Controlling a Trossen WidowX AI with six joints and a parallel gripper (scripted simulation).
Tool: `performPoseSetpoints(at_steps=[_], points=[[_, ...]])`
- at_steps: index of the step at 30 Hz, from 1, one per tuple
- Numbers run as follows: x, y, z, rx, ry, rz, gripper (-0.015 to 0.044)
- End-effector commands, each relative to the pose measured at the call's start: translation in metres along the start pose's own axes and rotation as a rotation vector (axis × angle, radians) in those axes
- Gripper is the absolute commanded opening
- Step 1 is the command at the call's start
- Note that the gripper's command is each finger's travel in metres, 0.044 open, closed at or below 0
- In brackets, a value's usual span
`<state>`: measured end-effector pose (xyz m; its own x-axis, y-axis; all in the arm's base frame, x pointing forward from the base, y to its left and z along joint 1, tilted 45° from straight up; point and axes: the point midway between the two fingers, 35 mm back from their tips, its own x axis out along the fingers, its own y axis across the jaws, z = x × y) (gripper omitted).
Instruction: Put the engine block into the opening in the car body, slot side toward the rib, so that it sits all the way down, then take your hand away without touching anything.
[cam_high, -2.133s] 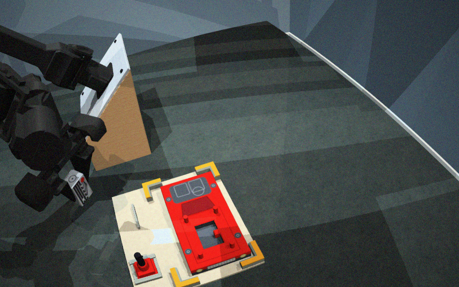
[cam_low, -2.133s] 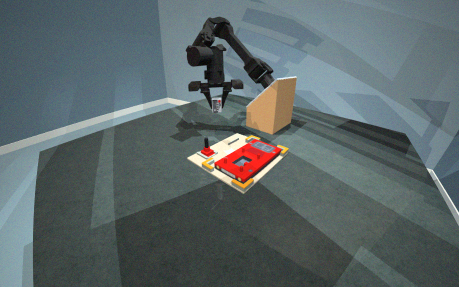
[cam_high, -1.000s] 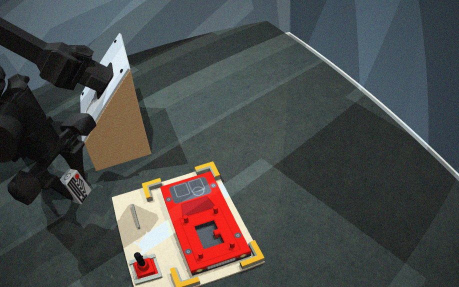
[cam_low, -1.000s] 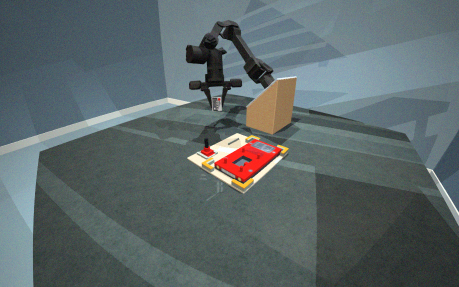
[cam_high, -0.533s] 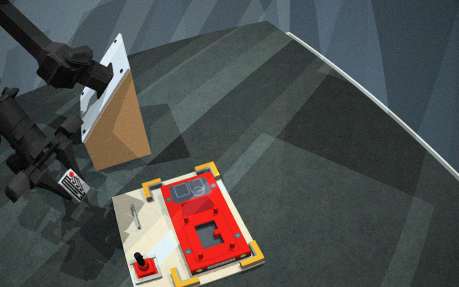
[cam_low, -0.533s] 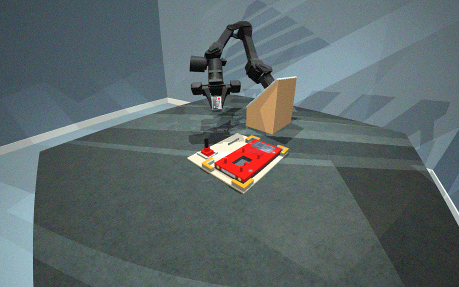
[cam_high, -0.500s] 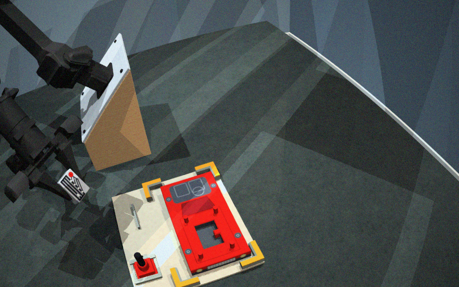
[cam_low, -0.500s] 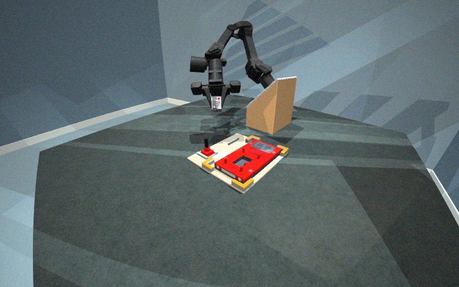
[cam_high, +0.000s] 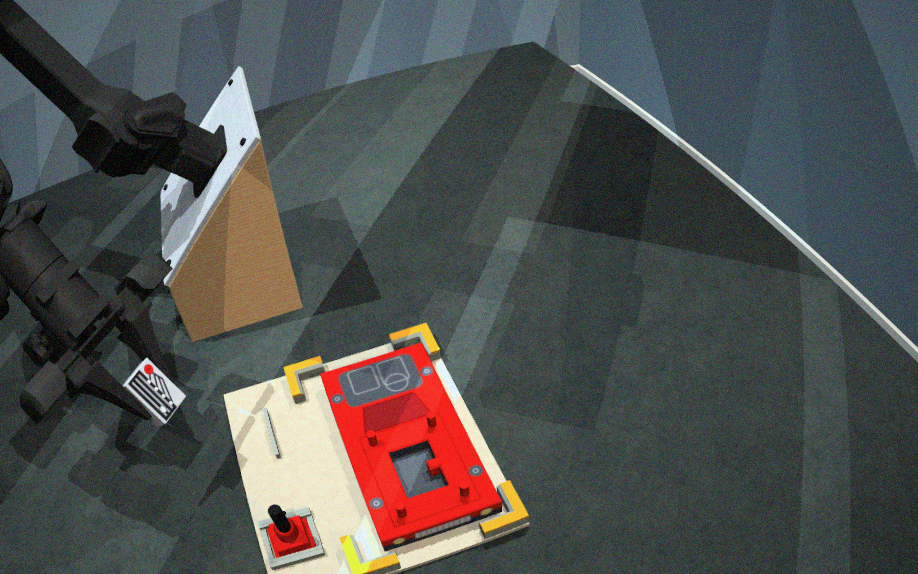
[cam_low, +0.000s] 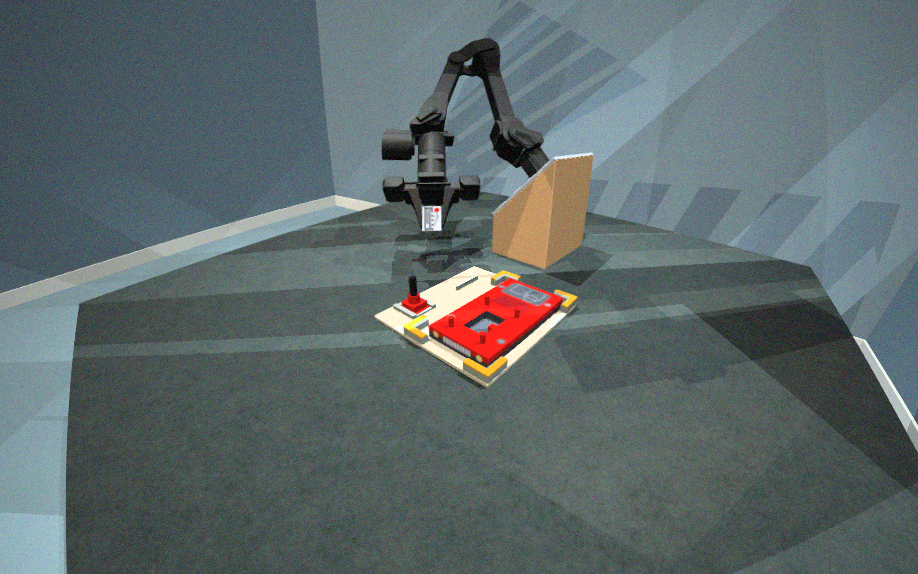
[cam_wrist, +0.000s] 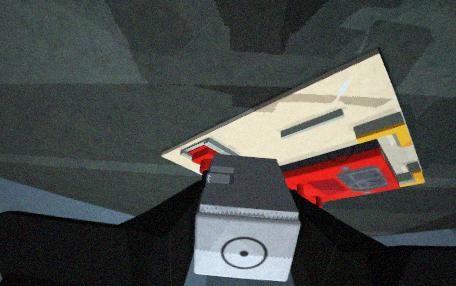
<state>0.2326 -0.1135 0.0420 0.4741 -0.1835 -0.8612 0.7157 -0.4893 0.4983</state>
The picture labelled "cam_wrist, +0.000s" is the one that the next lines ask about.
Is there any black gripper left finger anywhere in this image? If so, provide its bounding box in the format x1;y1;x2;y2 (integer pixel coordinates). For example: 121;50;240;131
0;180;206;286

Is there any red toy car body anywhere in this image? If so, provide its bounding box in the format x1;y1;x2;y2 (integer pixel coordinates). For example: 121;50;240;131
280;138;400;207

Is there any grey block with circle marking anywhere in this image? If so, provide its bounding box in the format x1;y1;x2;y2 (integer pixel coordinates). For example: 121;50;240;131
193;154;301;282

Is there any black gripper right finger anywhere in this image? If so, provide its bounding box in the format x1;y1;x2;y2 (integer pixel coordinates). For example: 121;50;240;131
288;187;456;286

